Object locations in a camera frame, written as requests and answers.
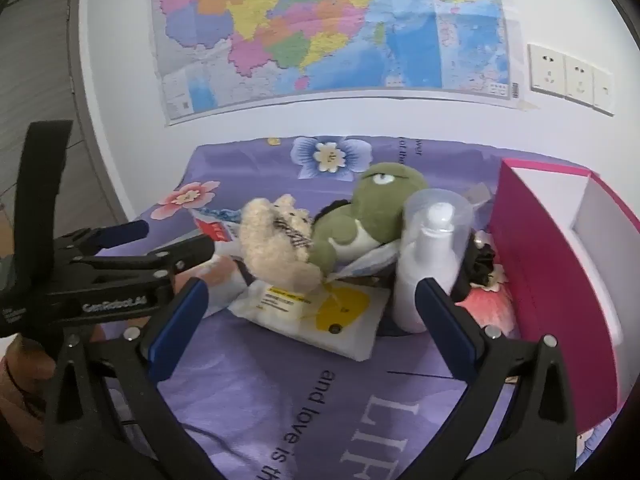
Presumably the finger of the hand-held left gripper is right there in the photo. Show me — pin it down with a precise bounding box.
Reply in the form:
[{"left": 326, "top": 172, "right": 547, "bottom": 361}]
[
  {"left": 60, "top": 219, "right": 150, "bottom": 256},
  {"left": 75, "top": 234, "right": 216, "bottom": 286}
]

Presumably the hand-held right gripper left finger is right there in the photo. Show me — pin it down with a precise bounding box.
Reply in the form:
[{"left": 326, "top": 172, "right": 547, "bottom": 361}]
[{"left": 42, "top": 276, "right": 226, "bottom": 480}]

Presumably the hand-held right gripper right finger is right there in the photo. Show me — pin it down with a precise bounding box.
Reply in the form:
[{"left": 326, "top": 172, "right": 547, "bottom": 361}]
[{"left": 414, "top": 276, "right": 583, "bottom": 480}]

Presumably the black cloth scrunchie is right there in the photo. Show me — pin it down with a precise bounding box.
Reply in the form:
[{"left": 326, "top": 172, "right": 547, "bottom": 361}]
[{"left": 452, "top": 242, "right": 496, "bottom": 301}]

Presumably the beige teddy bear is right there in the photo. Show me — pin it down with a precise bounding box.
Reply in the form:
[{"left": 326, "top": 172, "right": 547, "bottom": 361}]
[{"left": 237, "top": 194, "right": 323, "bottom": 293}]

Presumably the white tissue pack yellow print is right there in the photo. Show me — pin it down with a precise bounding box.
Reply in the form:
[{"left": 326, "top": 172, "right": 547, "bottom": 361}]
[{"left": 229, "top": 280, "right": 391, "bottom": 362}]

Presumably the pink cardboard box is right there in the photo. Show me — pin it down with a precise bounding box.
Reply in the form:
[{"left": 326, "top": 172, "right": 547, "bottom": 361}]
[{"left": 487, "top": 158, "right": 633, "bottom": 433}]

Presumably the green plush turtle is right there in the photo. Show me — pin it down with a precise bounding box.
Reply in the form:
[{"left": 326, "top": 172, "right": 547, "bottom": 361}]
[{"left": 307, "top": 161, "right": 431, "bottom": 273}]

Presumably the person's left hand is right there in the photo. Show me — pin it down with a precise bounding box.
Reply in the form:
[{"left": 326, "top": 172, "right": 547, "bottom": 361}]
[{"left": 0, "top": 335, "right": 57, "bottom": 411}]

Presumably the red and white packet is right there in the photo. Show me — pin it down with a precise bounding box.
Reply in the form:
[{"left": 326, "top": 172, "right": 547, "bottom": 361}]
[{"left": 189, "top": 207, "right": 246, "bottom": 243}]

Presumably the peach tissue pack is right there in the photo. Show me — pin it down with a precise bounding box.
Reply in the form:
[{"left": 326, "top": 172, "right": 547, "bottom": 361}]
[{"left": 200, "top": 255, "right": 251, "bottom": 318}]

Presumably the white bottle with clear cap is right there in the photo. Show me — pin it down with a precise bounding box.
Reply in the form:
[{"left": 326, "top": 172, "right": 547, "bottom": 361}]
[{"left": 392, "top": 188, "right": 476, "bottom": 335}]

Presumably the purple floral bedsheet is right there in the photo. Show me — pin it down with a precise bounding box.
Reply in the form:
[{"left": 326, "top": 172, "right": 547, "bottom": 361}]
[{"left": 95, "top": 135, "right": 601, "bottom": 480}]

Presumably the grey wooden door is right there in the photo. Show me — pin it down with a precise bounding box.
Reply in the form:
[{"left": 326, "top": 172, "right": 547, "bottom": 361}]
[{"left": 0, "top": 0, "right": 136, "bottom": 261}]

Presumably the colourful wall map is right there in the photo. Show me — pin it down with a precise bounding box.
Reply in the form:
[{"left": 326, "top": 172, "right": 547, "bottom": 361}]
[{"left": 150, "top": 0, "right": 521, "bottom": 127}]

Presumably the white wall socket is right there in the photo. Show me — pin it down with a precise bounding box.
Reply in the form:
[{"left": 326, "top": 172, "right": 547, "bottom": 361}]
[
  {"left": 564, "top": 54, "right": 596, "bottom": 106},
  {"left": 527, "top": 43, "right": 568, "bottom": 95}
]

